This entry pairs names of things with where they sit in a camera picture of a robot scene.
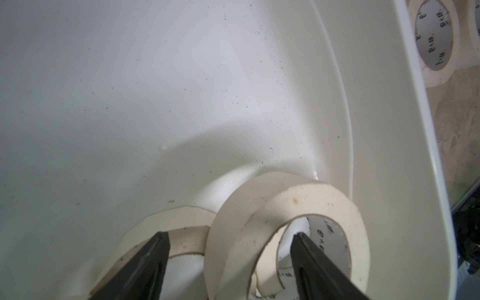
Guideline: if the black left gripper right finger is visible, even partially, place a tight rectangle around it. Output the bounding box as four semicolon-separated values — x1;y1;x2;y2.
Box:
290;232;368;300

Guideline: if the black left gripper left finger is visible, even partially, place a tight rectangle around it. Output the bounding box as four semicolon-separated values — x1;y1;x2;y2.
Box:
91;232;170;300

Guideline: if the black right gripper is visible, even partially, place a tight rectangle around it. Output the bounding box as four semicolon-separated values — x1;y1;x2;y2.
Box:
452;179;480;274

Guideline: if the white plastic storage box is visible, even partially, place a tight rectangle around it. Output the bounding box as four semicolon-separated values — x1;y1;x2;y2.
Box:
1;1;457;300

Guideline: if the cream masking tape roll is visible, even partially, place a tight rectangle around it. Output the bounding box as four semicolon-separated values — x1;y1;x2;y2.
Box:
204;172;371;300
89;206;216;296
406;0;461;88

